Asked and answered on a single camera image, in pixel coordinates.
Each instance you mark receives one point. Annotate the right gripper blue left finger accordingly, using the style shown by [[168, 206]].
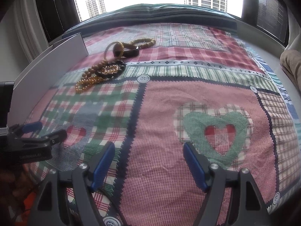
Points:
[[86, 179]]

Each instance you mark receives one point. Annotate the white curtain left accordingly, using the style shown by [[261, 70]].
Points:
[[29, 28]]

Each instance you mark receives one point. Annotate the beige cushion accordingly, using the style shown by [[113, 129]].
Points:
[[291, 62]]

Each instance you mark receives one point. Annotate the gold chain bangle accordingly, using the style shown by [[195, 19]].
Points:
[[117, 50]]

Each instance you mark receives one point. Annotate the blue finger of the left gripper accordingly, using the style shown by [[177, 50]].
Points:
[[23, 143], [30, 127]]

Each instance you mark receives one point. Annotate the white cardboard box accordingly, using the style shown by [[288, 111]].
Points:
[[42, 73]]

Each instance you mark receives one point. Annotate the dark striped pillow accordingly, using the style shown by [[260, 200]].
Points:
[[156, 13]]

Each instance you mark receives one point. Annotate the patchwork plaid bed quilt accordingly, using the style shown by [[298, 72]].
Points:
[[189, 83]]

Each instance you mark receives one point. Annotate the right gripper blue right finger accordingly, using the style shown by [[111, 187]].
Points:
[[211, 179]]

